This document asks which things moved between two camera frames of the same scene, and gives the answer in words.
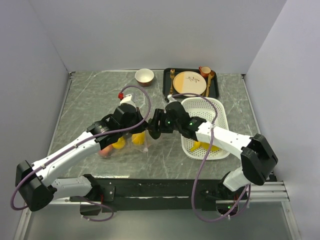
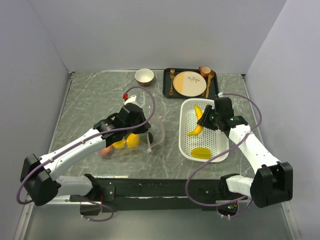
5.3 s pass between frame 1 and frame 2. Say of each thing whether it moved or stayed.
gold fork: stayed
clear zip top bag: moved
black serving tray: stayed
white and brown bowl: stayed
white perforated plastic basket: stayed
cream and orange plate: stayed
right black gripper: moved
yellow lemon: stayed
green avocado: moved
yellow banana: moved
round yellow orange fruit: moved
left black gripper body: stayed
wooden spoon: stayed
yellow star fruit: moved
